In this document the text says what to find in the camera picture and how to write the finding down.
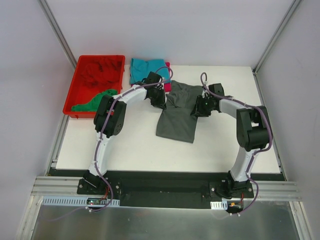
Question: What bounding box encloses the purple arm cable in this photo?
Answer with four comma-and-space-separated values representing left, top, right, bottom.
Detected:
96, 66, 174, 181
200, 72, 274, 181

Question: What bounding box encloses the grey t shirt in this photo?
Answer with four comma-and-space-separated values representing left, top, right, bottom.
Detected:
155, 80, 203, 144

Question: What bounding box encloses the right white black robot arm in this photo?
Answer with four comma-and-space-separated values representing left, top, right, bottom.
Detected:
190, 83, 273, 199

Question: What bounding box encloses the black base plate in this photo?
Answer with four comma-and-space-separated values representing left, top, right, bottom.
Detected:
77, 170, 254, 209

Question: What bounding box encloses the left white cable duct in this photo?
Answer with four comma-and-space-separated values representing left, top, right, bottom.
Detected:
42, 196, 120, 208

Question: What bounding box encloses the right aluminium frame post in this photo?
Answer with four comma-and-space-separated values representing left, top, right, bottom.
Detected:
252, 0, 303, 76

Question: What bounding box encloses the folded magenta t shirt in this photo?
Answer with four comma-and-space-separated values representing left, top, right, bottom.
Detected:
164, 62, 172, 93

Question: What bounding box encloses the green t shirt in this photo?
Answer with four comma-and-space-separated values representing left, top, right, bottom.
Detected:
71, 89, 118, 112

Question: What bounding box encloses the aluminium rail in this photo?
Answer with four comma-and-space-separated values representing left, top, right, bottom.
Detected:
252, 70, 288, 181
44, 114, 69, 176

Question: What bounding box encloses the folded teal t shirt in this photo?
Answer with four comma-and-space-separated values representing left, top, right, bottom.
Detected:
129, 58, 170, 85

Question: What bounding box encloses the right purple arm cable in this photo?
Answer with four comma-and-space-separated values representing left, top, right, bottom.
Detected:
200, 72, 274, 181

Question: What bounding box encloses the right aluminium rail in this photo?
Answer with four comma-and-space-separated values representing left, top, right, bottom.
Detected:
252, 70, 288, 181

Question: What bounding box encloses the aluminium frame post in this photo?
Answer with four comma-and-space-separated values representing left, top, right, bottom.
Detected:
252, 0, 303, 76
37, 0, 77, 70

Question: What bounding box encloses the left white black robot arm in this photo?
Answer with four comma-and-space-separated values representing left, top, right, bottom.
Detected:
77, 71, 166, 195

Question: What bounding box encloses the left aluminium frame post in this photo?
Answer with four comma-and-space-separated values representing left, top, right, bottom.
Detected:
37, 0, 77, 70

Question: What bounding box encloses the red t shirt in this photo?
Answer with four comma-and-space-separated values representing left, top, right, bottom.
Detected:
80, 55, 123, 90

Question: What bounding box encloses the red plastic bin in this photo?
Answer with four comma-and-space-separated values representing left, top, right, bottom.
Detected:
62, 55, 126, 119

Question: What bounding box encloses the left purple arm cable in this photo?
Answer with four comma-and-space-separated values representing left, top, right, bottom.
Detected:
96, 66, 174, 181

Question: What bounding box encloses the left aluminium rail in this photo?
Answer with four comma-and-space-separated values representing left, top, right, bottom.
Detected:
44, 114, 69, 176

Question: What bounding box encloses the white cable duct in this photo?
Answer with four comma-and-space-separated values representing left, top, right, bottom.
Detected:
42, 196, 120, 208
210, 200, 228, 211

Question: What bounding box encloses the right white cable duct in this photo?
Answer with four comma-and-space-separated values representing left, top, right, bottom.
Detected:
210, 200, 228, 211

